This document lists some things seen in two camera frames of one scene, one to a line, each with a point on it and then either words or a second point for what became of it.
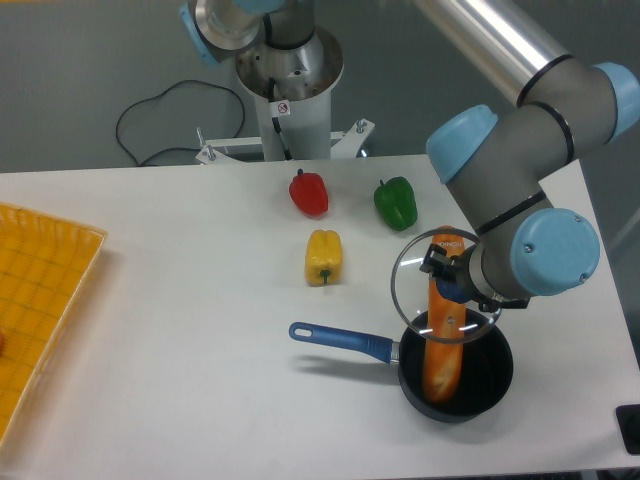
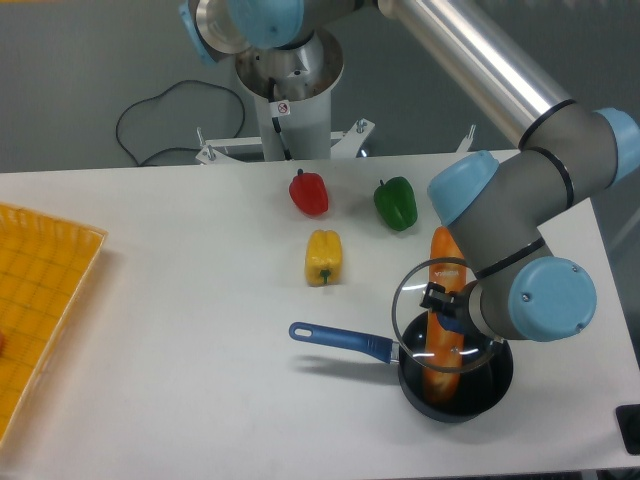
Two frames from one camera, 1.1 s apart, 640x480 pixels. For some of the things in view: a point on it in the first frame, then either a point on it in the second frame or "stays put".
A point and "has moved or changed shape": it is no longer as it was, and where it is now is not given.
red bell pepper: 309,193 stays put
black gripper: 457,268 to 454,303
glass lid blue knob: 425,310 has moved or changed shape
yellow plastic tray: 45,266 stays put
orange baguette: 444,352 stays put
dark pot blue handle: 485,373 stays put
